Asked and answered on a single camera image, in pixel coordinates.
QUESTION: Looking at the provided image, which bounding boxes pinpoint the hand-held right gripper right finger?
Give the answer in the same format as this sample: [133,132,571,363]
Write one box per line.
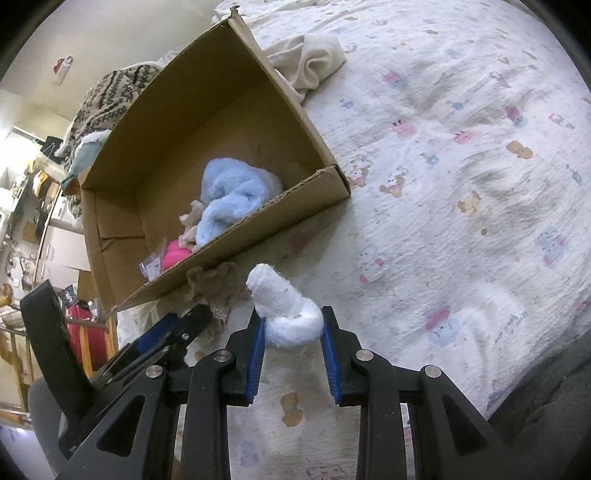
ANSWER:
[321,305,513,480]

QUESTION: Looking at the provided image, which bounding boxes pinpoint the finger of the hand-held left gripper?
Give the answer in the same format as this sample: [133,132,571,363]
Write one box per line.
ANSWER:
[164,304,214,358]
[95,313,183,386]

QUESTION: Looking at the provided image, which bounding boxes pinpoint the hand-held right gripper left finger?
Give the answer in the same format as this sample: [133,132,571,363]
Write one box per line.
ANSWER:
[58,311,269,480]

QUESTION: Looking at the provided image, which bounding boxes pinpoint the white fluffy sock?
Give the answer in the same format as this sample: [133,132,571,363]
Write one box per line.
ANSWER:
[246,263,324,348]

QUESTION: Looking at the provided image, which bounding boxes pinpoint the beige knitted scrunchie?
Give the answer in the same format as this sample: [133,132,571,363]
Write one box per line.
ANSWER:
[186,262,239,303]

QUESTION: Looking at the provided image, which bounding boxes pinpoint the clear plastic bag with label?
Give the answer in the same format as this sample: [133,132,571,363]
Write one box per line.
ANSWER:
[140,251,167,280]

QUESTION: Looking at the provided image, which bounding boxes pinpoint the pink heart-shaped toy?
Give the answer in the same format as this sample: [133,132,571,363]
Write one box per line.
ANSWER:
[161,240,192,271]

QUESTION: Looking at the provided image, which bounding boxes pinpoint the cream plush toy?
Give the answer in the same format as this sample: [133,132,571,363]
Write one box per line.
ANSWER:
[178,200,206,253]

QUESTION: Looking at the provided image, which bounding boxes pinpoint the blue fluffy scrunchie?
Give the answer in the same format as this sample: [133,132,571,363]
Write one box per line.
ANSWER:
[196,158,283,245]

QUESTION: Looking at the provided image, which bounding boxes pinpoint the brown cardboard box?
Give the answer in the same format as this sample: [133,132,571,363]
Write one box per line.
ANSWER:
[79,8,352,315]

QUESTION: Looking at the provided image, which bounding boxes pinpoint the pink bag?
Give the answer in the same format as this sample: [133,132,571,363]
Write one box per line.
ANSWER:
[67,300,110,371]

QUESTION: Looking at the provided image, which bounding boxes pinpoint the yellow wooden rack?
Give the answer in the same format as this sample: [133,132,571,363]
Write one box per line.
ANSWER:
[0,318,38,422]

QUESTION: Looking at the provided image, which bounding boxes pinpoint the white kitchen cabinet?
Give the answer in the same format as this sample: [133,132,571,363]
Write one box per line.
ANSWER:
[37,194,93,274]

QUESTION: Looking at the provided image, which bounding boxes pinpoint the teal cushion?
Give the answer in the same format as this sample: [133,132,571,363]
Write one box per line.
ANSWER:
[62,130,112,195]

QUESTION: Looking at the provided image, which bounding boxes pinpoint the white printed bedsheet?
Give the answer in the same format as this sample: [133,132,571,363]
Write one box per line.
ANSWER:
[115,0,591,480]

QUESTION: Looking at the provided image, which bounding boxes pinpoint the person's grey trousers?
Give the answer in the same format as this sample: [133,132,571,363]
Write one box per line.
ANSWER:
[487,369,591,480]

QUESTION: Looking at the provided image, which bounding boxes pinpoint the patterned knitted blanket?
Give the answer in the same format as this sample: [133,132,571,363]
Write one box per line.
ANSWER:
[58,62,164,217]

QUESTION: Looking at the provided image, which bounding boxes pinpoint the cream cloth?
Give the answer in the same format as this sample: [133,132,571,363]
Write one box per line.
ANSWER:
[265,34,347,105]

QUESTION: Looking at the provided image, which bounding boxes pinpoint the red and white wall hook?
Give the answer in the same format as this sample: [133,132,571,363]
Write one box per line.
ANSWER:
[52,55,75,85]

